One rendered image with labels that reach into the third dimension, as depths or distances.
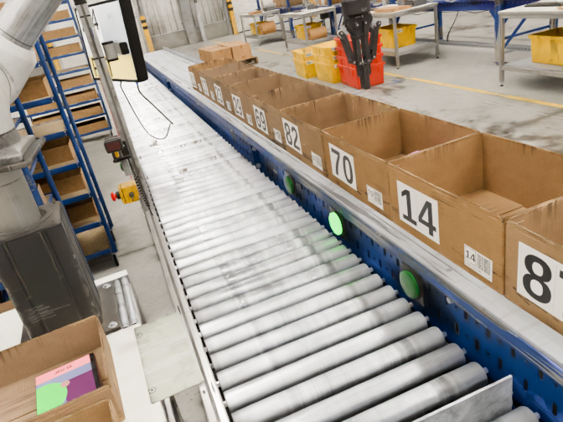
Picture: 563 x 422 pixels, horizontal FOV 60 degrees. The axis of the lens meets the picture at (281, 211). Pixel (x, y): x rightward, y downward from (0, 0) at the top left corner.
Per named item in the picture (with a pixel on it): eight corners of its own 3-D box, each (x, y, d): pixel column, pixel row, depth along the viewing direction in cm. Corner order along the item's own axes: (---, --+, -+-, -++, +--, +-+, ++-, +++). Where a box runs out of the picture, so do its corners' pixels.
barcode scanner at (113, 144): (111, 167, 182) (101, 141, 179) (111, 163, 193) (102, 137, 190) (129, 162, 183) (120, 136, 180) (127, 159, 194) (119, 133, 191)
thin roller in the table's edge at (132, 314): (120, 277, 156) (131, 324, 132) (126, 275, 157) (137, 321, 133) (121, 282, 157) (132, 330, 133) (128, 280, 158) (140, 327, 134)
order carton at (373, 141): (327, 179, 164) (320, 131, 156) (403, 155, 171) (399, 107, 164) (391, 222, 129) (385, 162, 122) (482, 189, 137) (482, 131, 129)
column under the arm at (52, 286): (18, 368, 124) (-42, 258, 110) (25, 316, 146) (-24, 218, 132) (121, 329, 131) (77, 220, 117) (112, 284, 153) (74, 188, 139)
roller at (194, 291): (183, 301, 147) (178, 287, 144) (338, 244, 159) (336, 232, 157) (186, 310, 142) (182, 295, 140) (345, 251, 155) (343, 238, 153)
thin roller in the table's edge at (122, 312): (112, 280, 156) (121, 327, 131) (118, 278, 156) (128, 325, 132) (114, 285, 156) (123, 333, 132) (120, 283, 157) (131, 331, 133)
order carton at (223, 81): (217, 105, 301) (210, 77, 294) (262, 93, 308) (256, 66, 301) (234, 116, 267) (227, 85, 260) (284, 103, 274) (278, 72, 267)
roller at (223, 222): (165, 248, 181) (161, 236, 178) (294, 205, 193) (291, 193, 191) (167, 253, 176) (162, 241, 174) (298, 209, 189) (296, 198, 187)
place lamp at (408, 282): (399, 290, 120) (396, 266, 117) (403, 289, 120) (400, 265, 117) (415, 306, 114) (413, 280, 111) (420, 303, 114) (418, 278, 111)
